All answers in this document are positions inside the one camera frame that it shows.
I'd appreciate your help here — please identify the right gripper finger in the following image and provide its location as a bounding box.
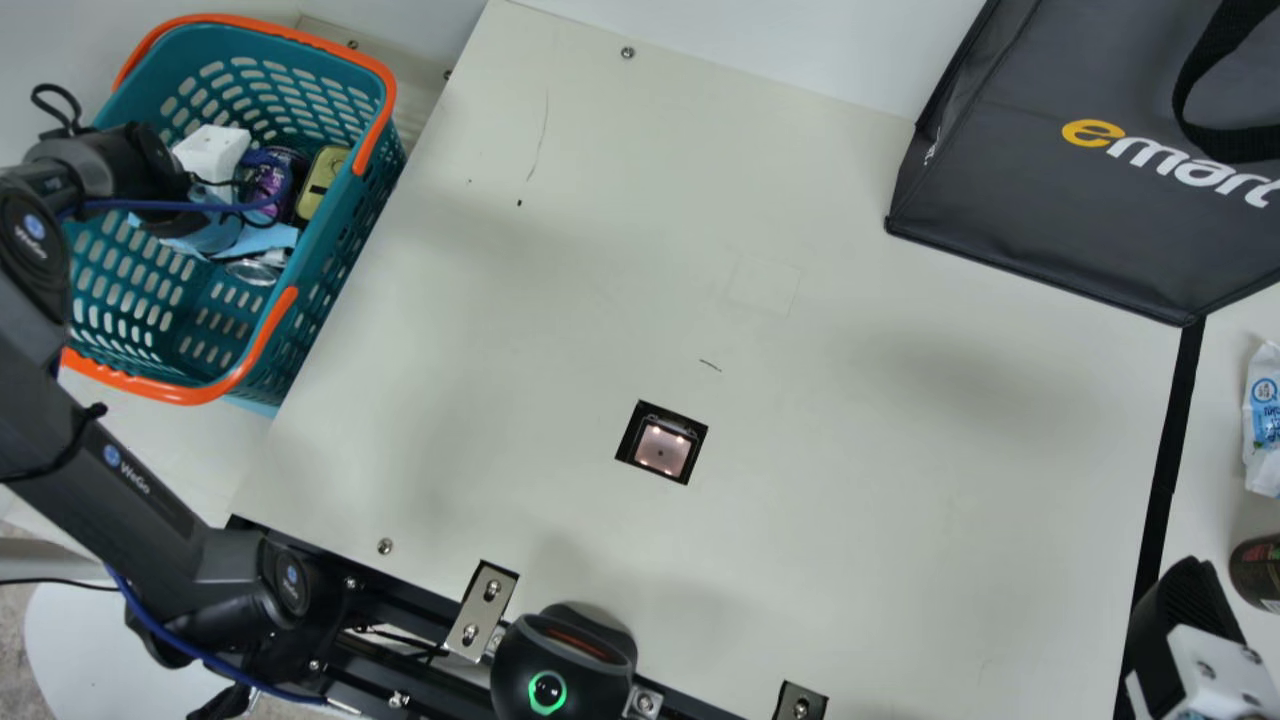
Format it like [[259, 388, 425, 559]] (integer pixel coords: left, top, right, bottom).
[[1125, 555, 1280, 720]]

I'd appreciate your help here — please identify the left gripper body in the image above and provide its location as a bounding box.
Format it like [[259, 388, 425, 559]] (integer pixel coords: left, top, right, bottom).
[[130, 183, 301, 261]]

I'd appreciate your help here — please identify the purple can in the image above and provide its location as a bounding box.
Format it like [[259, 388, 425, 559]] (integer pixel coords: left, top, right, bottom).
[[225, 148, 303, 288]]

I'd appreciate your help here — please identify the teal shopping basket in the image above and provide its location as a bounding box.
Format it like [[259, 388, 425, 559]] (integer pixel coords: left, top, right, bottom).
[[60, 13, 408, 406]]

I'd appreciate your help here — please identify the small square scanner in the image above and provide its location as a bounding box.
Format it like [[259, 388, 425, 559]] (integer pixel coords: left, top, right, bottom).
[[614, 400, 709, 487]]

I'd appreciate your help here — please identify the dark coffee bottle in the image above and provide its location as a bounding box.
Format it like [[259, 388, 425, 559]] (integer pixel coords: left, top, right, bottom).
[[1228, 535, 1280, 614]]

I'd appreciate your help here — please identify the black strip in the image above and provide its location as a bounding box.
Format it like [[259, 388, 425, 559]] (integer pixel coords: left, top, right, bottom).
[[1118, 316, 1207, 701]]

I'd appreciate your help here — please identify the white plastic packet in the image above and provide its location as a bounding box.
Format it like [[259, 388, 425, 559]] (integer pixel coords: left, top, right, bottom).
[[1241, 340, 1280, 499]]

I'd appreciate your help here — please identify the black device with green light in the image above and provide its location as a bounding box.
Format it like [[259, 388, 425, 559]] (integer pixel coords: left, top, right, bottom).
[[490, 603, 639, 720]]

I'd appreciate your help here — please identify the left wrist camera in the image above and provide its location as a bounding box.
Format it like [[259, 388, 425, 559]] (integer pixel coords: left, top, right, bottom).
[[172, 124, 251, 186]]

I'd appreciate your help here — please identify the black cable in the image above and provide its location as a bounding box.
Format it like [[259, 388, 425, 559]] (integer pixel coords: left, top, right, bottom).
[[30, 83, 87, 137]]

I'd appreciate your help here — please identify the blue cable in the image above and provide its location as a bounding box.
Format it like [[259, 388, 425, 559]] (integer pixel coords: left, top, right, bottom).
[[105, 568, 336, 709]]

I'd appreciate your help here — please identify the dark grey bag with straps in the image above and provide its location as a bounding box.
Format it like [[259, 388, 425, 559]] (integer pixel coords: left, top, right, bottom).
[[885, 0, 1280, 328]]

